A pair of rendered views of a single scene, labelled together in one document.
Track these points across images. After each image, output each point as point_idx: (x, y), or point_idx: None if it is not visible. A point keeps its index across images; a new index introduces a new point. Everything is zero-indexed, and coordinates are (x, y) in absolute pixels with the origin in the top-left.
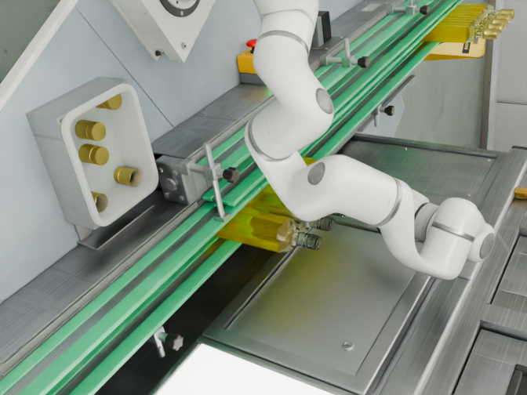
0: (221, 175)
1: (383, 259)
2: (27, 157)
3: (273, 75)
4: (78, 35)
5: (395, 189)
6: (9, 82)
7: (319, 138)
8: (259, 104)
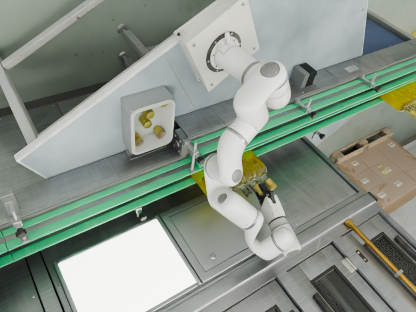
0: (196, 158)
1: None
2: (114, 114)
3: (220, 155)
4: (160, 67)
5: (254, 220)
6: (118, 82)
7: None
8: None
